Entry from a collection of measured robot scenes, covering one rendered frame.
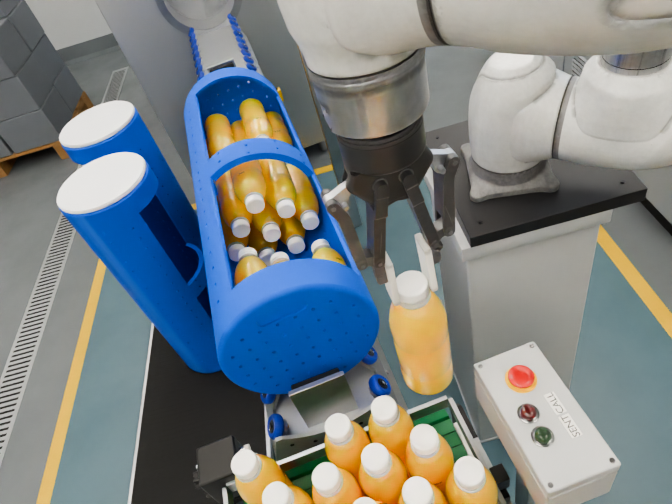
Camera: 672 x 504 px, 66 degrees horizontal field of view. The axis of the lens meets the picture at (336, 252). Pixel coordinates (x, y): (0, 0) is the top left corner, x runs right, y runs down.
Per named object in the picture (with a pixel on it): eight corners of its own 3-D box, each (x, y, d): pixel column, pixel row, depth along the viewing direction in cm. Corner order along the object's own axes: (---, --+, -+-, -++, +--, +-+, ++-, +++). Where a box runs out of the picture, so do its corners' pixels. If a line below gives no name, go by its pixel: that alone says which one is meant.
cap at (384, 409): (403, 408, 77) (401, 403, 75) (389, 430, 75) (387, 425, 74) (381, 396, 79) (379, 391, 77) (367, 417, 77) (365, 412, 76)
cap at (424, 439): (407, 433, 74) (406, 428, 73) (433, 426, 74) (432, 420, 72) (415, 460, 71) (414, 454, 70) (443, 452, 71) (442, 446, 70)
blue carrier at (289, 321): (295, 134, 160) (260, 49, 140) (395, 355, 98) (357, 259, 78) (212, 170, 160) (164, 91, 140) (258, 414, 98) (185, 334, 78)
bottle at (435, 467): (410, 473, 88) (394, 426, 75) (449, 462, 88) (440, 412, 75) (422, 517, 83) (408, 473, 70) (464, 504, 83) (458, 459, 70)
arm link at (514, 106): (482, 120, 117) (482, 29, 101) (567, 131, 109) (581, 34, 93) (458, 167, 110) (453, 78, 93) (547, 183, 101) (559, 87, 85)
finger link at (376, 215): (392, 183, 46) (376, 186, 45) (387, 271, 53) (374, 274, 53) (377, 160, 48) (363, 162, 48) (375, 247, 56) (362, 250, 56)
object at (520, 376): (525, 364, 75) (525, 360, 75) (539, 384, 73) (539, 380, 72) (503, 373, 75) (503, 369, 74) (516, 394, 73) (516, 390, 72)
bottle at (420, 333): (441, 403, 69) (428, 325, 56) (394, 384, 73) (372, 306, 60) (460, 361, 73) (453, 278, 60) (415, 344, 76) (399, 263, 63)
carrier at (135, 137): (184, 260, 257) (162, 306, 238) (84, 107, 195) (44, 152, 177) (235, 258, 249) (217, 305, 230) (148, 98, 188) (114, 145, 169)
